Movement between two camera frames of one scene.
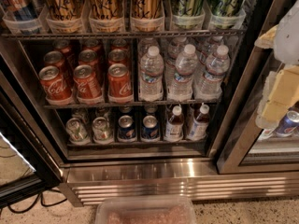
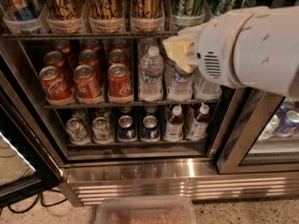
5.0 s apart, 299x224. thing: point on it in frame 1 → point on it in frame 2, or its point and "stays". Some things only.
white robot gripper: (289, 35) → (218, 49)
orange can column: (147, 1) stays
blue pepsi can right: (149, 128) stays
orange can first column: (64, 2) stays
